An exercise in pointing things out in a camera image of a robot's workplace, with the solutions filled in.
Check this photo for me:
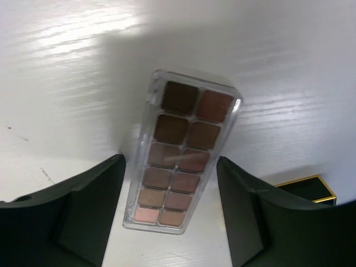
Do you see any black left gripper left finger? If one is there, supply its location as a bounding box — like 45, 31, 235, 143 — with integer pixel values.
1, 154, 126, 266

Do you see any black gold lipstick upper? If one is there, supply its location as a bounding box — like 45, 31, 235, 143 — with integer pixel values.
275, 175, 337, 206

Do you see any clear eyeshadow palette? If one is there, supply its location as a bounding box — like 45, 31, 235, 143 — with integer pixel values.
123, 70, 242, 235

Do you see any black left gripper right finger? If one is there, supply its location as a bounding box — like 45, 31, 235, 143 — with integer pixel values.
216, 157, 355, 266

